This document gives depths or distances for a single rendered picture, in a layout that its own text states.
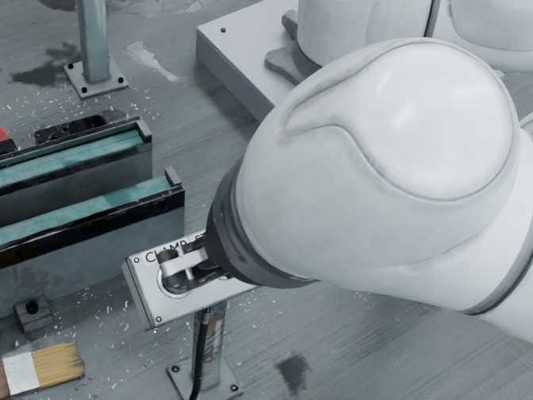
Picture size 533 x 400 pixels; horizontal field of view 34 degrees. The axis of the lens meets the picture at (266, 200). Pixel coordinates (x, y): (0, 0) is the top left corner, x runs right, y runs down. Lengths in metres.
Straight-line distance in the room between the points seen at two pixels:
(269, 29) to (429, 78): 1.06
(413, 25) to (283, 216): 0.81
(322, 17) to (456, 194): 0.87
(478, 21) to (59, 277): 0.62
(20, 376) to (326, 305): 0.39
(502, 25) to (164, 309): 0.59
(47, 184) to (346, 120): 0.79
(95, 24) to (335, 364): 0.60
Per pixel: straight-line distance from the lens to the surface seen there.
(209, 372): 1.02
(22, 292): 1.09
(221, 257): 0.55
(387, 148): 0.35
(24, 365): 1.07
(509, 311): 0.45
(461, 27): 1.18
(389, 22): 1.19
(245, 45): 1.38
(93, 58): 1.35
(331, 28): 1.21
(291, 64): 1.32
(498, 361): 1.15
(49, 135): 1.23
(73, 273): 1.10
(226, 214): 0.50
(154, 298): 0.81
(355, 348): 1.10
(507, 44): 1.19
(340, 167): 0.35
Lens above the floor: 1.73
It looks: 49 degrees down
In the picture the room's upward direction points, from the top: 8 degrees clockwise
